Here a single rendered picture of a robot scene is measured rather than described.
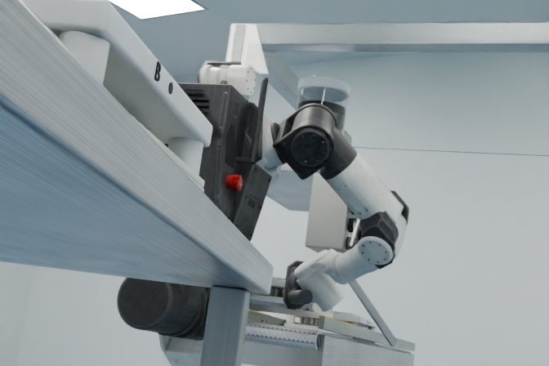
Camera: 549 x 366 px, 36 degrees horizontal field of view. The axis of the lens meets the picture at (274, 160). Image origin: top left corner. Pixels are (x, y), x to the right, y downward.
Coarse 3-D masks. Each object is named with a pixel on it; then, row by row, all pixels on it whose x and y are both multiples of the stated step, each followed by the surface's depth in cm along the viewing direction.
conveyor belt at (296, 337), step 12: (252, 324) 225; (264, 324) 224; (252, 336) 223; (264, 336) 222; (276, 336) 221; (288, 336) 220; (300, 336) 219; (312, 336) 218; (336, 336) 235; (312, 348) 218
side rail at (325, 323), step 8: (320, 320) 218; (328, 320) 222; (336, 320) 228; (320, 328) 218; (328, 328) 222; (336, 328) 229; (344, 328) 237; (352, 328) 245; (360, 328) 254; (352, 336) 245; (360, 336) 254; (368, 336) 264; (376, 336) 274; (384, 336) 285; (384, 344) 287; (400, 344) 311; (408, 344) 326
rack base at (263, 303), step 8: (256, 296) 226; (264, 296) 225; (256, 304) 227; (264, 304) 226; (272, 304) 225; (280, 304) 225; (312, 304) 221; (272, 312) 248; (280, 312) 243; (288, 312) 239; (296, 312) 235; (304, 312) 231; (312, 312) 227; (320, 312) 229; (328, 312) 238
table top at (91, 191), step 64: (0, 0) 25; (0, 64) 25; (64, 64) 30; (0, 128) 29; (64, 128) 31; (128, 128) 38; (0, 192) 45; (64, 192) 42; (128, 192) 40; (192, 192) 53; (0, 256) 93; (64, 256) 81; (128, 256) 72; (192, 256) 65; (256, 256) 84
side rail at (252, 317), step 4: (248, 312) 242; (252, 312) 245; (248, 316) 242; (252, 316) 245; (256, 316) 248; (260, 316) 251; (264, 316) 254; (268, 316) 257; (272, 316) 261; (248, 320) 242; (252, 320) 245; (256, 320) 248; (260, 320) 251; (264, 320) 254; (268, 320) 257; (272, 320) 261; (276, 320) 264; (280, 320) 268; (284, 320) 272; (272, 324) 261; (276, 324) 264; (280, 324) 268
